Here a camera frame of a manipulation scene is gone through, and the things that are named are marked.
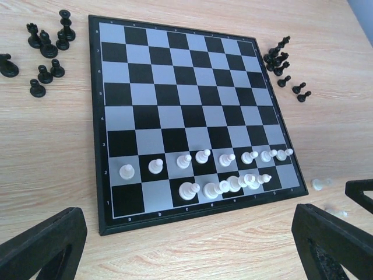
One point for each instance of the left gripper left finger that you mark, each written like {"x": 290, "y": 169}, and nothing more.
{"x": 51, "y": 249}

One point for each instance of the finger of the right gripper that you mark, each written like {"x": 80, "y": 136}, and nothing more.
{"x": 355, "y": 190}

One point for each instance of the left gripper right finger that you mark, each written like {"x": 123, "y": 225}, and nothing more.
{"x": 328, "y": 245}

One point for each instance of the white pawn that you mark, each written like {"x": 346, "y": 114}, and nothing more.
{"x": 267, "y": 156}
{"x": 184, "y": 161}
{"x": 248, "y": 157}
{"x": 319, "y": 184}
{"x": 283, "y": 154}

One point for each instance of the white chess piece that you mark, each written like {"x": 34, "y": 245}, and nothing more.
{"x": 155, "y": 166}
{"x": 187, "y": 190}
{"x": 126, "y": 172}
{"x": 225, "y": 159}
{"x": 265, "y": 178}
{"x": 202, "y": 156}

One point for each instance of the white chess king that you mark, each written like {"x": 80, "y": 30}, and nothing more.
{"x": 236, "y": 183}

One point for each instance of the white chess queen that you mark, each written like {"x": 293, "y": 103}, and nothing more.
{"x": 213, "y": 190}

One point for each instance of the black chess piece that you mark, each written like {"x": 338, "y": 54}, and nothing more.
{"x": 47, "y": 49}
{"x": 282, "y": 82}
{"x": 276, "y": 61}
{"x": 34, "y": 40}
{"x": 275, "y": 51}
{"x": 8, "y": 68}
{"x": 278, "y": 71}
{"x": 57, "y": 70}
{"x": 36, "y": 89}
{"x": 62, "y": 43}
{"x": 66, "y": 23}
{"x": 44, "y": 76}

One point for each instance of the black white chess board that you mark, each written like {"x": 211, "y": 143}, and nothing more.
{"x": 160, "y": 92}

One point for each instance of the black pawn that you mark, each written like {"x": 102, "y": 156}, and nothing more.
{"x": 302, "y": 97}
{"x": 297, "y": 89}

